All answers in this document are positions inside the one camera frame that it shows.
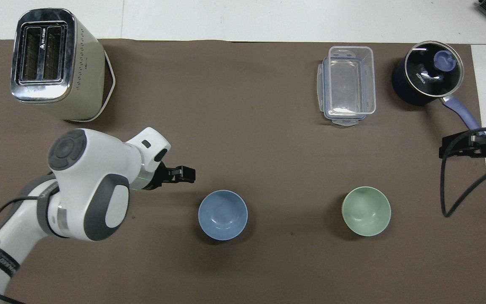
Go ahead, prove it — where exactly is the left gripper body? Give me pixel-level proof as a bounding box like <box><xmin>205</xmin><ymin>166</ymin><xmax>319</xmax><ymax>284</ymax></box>
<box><xmin>143</xmin><ymin>162</ymin><xmax>173</xmax><ymax>191</ymax></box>

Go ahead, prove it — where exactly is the blue bowl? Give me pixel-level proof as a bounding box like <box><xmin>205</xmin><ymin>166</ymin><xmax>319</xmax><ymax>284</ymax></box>
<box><xmin>198</xmin><ymin>190</ymin><xmax>248</xmax><ymax>242</ymax></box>

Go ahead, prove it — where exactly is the green bowl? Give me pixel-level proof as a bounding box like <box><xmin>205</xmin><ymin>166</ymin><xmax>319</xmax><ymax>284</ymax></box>
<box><xmin>341</xmin><ymin>186</ymin><xmax>392</xmax><ymax>237</ymax></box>

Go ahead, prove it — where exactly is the glass saucepan lid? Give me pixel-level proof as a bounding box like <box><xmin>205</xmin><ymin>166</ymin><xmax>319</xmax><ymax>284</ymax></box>
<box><xmin>406</xmin><ymin>41</ymin><xmax>465</xmax><ymax>97</ymax></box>

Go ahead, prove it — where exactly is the dark blue saucepan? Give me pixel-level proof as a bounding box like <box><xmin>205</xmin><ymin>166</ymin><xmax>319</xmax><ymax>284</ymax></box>
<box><xmin>391</xmin><ymin>41</ymin><xmax>486</xmax><ymax>136</ymax></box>

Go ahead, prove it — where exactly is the cream and chrome toaster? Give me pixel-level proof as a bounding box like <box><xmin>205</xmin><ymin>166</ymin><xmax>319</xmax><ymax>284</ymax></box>
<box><xmin>10</xmin><ymin>8</ymin><xmax>116</xmax><ymax>123</ymax></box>

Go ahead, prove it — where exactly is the clear plastic food container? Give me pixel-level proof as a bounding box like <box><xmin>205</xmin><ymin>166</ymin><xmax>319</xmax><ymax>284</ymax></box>
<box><xmin>328</xmin><ymin>46</ymin><xmax>377</xmax><ymax>117</ymax></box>

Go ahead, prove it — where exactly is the clear blue-rimmed container lid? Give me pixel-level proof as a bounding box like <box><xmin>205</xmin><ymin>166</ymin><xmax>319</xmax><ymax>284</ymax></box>
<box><xmin>316</xmin><ymin>57</ymin><xmax>371</xmax><ymax>127</ymax></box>

